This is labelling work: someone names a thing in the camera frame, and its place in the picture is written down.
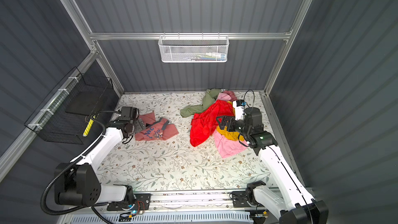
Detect white wire mesh basket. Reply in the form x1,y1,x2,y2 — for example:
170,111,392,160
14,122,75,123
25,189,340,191
158,35,230,63

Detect maroon pink cloth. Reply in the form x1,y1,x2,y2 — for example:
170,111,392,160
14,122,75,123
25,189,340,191
217,90,237,102

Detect red cloth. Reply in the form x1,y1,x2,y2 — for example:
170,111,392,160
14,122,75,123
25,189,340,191
190,100,234,147

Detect light pink cloth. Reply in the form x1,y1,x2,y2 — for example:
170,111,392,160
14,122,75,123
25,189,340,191
212,130,247,159

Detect salmon cloth with grey trim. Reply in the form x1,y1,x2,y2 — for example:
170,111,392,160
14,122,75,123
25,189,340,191
134,112,179,141

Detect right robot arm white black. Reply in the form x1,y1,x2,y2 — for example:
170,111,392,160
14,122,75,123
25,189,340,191
216,108,329,224

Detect yellow cloth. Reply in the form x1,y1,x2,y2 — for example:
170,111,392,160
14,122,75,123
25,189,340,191
216,126,245,142

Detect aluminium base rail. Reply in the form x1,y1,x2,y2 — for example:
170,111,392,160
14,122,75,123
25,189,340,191
66,189,280,214

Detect yellow brush in basket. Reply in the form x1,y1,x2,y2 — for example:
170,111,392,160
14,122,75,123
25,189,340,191
83,118,94,137

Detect items in white basket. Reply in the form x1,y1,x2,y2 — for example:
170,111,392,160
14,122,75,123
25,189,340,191
183,52,227,62

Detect olive green cloth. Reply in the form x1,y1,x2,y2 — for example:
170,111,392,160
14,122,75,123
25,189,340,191
180,88,222,117

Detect black wire mesh basket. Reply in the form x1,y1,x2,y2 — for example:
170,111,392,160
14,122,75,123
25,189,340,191
24,69,118,145

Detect floral patterned table mat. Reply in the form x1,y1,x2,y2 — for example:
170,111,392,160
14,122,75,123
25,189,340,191
97,92,275,191

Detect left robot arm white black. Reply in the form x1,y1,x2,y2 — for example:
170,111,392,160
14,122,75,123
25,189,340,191
54,107,140,208

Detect black corrugated cable hose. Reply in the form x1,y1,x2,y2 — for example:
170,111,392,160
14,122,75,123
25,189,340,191
39,110,125,224

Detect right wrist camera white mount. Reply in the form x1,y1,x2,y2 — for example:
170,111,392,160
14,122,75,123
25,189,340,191
232,100,246,120

